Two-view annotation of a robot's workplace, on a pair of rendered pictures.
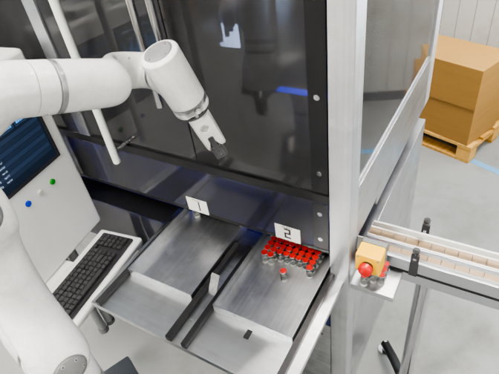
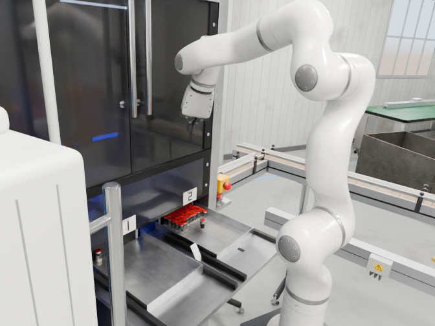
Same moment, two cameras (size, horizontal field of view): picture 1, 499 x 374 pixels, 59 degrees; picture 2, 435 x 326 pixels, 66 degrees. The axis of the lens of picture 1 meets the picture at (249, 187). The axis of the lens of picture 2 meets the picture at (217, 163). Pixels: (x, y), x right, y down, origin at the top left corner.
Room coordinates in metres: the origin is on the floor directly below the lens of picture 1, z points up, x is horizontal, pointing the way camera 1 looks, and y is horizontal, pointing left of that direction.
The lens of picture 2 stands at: (0.80, 1.23, 1.68)
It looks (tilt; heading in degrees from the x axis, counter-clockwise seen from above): 21 degrees down; 271
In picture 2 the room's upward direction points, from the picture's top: 4 degrees clockwise
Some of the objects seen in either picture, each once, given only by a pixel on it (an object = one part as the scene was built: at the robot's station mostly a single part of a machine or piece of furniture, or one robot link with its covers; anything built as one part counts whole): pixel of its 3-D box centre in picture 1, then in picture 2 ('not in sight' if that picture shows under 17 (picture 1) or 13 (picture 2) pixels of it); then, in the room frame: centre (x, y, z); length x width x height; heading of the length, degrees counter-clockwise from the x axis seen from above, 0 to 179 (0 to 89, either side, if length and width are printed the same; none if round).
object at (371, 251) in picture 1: (370, 257); (219, 182); (0.82, -0.31, 1.00); 0.08 x 0.07 x 0.07; 145
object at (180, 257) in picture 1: (189, 248); (143, 265); (1.06, 0.24, 0.90); 0.34 x 0.26 x 0.04; 145
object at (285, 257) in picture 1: (289, 258); (189, 219); (0.94, -0.09, 0.91); 0.18 x 0.02 x 0.05; 55
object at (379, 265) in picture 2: not in sight; (379, 265); (-0.13, -0.42, 0.50); 0.12 x 0.05 x 0.09; 145
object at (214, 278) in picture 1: (205, 296); (206, 258); (0.84, 0.19, 0.91); 0.14 x 0.03 x 0.06; 144
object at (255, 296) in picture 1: (278, 280); (204, 228); (0.86, -0.04, 0.90); 0.34 x 0.26 x 0.04; 145
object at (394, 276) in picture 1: (378, 276); (213, 201); (0.84, -0.35, 0.87); 0.14 x 0.13 x 0.02; 145
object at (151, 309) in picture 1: (221, 284); (189, 258); (0.91, 0.14, 0.87); 0.70 x 0.48 x 0.02; 55
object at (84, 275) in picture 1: (86, 274); not in sight; (1.09, 0.63, 0.82); 0.40 x 0.14 x 0.02; 153
